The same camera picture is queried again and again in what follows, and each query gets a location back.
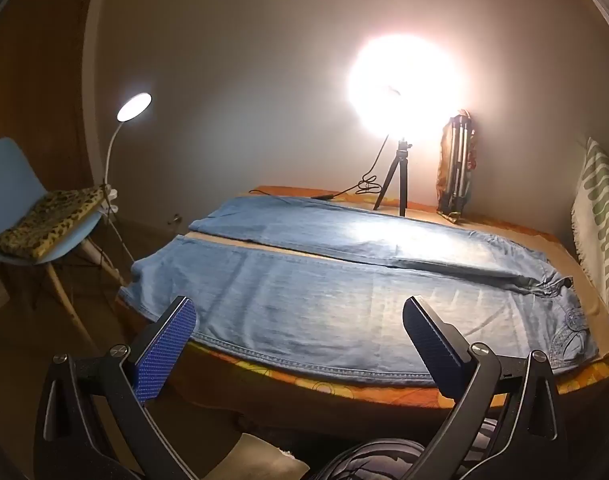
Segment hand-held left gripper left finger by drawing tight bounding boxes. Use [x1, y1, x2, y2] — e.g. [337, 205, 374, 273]
[34, 296, 200, 480]

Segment black tripod stand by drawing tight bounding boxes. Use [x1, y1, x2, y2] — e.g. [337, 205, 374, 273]
[373, 137, 415, 218]

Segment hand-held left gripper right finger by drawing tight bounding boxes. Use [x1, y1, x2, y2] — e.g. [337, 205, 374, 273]
[403, 296, 570, 480]

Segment leopard print cushion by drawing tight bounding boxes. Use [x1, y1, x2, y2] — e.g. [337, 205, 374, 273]
[0, 186, 108, 262]

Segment blue denim pants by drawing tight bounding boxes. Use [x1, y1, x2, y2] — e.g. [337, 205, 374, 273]
[118, 195, 600, 387]

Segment white gooseneck lamp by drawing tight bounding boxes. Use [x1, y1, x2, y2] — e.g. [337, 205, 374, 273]
[100, 92, 152, 211]

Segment wooden door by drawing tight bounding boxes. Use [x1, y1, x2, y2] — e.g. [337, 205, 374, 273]
[0, 0, 101, 188]

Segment bright ring light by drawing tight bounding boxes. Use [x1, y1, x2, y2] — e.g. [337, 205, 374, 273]
[347, 35, 473, 141]

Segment person's dark striped clothing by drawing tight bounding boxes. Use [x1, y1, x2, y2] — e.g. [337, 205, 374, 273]
[312, 417, 498, 480]

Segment black power cable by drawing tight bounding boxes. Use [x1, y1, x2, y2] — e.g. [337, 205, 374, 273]
[248, 137, 390, 201]

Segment folded silver tripod in bag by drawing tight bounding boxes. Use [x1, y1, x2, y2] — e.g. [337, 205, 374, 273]
[436, 109, 480, 223]

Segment blue chair with wooden legs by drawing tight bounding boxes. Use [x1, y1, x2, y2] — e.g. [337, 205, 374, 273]
[0, 137, 128, 331]

